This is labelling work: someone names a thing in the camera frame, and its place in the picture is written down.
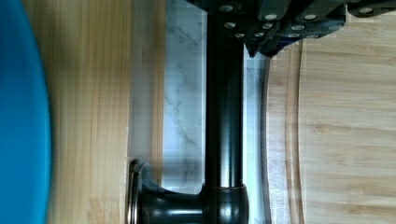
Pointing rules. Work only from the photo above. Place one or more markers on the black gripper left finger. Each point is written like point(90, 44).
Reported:
point(259, 24)

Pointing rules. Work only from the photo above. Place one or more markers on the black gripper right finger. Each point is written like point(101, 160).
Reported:
point(293, 20)

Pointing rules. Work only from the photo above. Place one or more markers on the wooden cutting board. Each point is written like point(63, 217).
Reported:
point(330, 135)

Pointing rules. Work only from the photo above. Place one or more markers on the blue round plate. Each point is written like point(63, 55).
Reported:
point(24, 122)

